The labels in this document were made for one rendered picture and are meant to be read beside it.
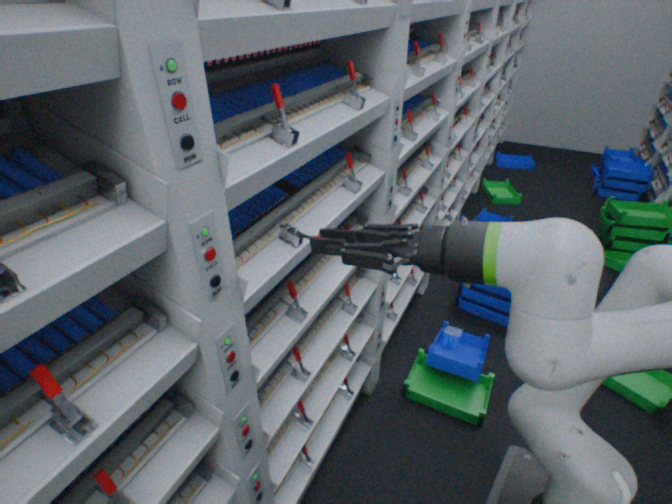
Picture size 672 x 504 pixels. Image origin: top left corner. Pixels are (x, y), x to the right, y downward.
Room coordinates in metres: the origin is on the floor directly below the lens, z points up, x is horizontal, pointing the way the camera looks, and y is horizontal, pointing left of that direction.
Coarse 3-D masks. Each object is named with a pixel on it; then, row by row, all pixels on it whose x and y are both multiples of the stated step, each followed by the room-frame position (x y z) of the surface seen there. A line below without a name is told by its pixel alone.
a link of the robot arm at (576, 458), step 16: (560, 432) 0.51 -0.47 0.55; (576, 432) 0.50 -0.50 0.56; (592, 432) 0.51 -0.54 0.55; (544, 448) 0.49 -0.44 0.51; (560, 448) 0.48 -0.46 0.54; (576, 448) 0.47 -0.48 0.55; (592, 448) 0.47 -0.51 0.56; (608, 448) 0.47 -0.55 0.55; (544, 464) 0.48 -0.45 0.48; (560, 464) 0.45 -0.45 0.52; (576, 464) 0.44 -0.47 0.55; (592, 464) 0.43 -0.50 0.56; (608, 464) 0.43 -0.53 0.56; (624, 464) 0.44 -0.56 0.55; (560, 480) 0.44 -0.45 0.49; (576, 480) 0.41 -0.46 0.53; (592, 480) 0.41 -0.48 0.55; (608, 480) 0.40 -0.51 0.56; (624, 480) 0.40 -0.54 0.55; (544, 496) 0.45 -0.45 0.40; (560, 496) 0.42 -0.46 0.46; (576, 496) 0.40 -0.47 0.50; (592, 496) 0.39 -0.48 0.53; (608, 496) 0.38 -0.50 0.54; (624, 496) 0.38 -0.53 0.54
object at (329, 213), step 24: (336, 144) 1.08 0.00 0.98; (360, 144) 1.05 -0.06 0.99; (384, 168) 1.02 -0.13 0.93; (336, 192) 0.85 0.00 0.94; (360, 192) 0.88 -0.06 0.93; (288, 216) 0.72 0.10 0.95; (312, 216) 0.74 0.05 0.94; (336, 216) 0.76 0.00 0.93; (264, 240) 0.63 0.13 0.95; (264, 264) 0.57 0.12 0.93; (288, 264) 0.60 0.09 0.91; (240, 288) 0.48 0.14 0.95; (264, 288) 0.54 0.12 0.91
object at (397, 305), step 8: (416, 272) 1.59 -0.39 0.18; (408, 280) 1.51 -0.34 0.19; (416, 280) 1.51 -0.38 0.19; (400, 288) 1.45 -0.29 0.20; (408, 288) 1.47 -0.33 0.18; (400, 296) 1.41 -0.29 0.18; (408, 296) 1.42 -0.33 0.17; (392, 304) 1.27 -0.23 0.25; (400, 304) 1.36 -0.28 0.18; (392, 312) 1.28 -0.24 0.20; (400, 312) 1.31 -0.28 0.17; (384, 320) 1.25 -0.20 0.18; (392, 320) 1.26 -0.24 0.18; (384, 328) 1.21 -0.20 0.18; (392, 328) 1.21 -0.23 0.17; (384, 336) 1.17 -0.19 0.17; (384, 344) 1.10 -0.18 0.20
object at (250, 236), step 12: (336, 168) 0.91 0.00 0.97; (324, 180) 0.85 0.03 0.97; (300, 192) 0.77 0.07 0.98; (312, 192) 0.80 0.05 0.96; (288, 204) 0.72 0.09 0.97; (300, 204) 0.76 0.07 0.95; (276, 216) 0.67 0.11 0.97; (252, 228) 0.62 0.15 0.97; (264, 228) 0.64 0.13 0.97; (240, 240) 0.59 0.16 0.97; (252, 240) 0.61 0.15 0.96; (240, 252) 0.58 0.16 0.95; (240, 264) 0.55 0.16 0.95
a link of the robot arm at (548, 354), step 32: (512, 320) 0.42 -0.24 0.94; (544, 320) 0.39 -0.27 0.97; (576, 320) 0.38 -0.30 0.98; (608, 320) 0.42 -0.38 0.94; (640, 320) 0.43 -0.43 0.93; (512, 352) 0.39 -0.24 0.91; (544, 352) 0.37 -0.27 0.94; (576, 352) 0.36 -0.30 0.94; (608, 352) 0.38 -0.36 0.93; (640, 352) 0.39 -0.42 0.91; (544, 384) 0.35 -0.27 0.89; (576, 384) 0.35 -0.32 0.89
